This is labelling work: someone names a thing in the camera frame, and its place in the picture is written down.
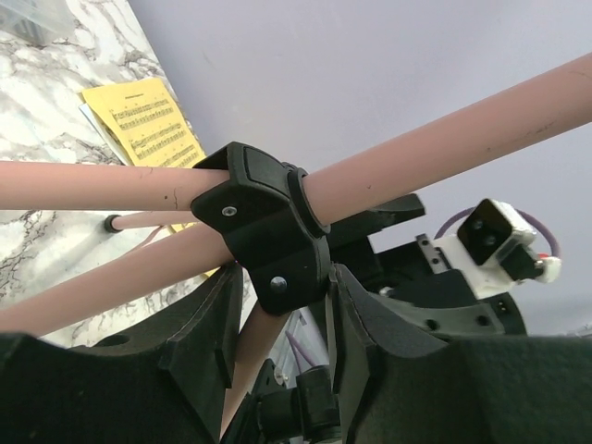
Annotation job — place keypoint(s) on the pink perforated music stand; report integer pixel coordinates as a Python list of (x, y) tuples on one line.
[(272, 220)]

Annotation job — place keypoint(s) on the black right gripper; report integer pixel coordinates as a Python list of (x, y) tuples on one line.
[(425, 284)]

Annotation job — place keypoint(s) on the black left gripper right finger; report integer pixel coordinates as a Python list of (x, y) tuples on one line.
[(398, 384)]

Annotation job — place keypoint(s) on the clear plastic organizer box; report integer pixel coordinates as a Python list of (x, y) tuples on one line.
[(39, 22)]

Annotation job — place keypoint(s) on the yellow sheet music page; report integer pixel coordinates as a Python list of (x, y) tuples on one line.
[(146, 121)]

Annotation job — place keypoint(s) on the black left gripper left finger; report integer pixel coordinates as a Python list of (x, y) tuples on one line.
[(162, 380)]

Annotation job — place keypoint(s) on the white paper sheet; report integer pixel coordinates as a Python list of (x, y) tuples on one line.
[(103, 131)]

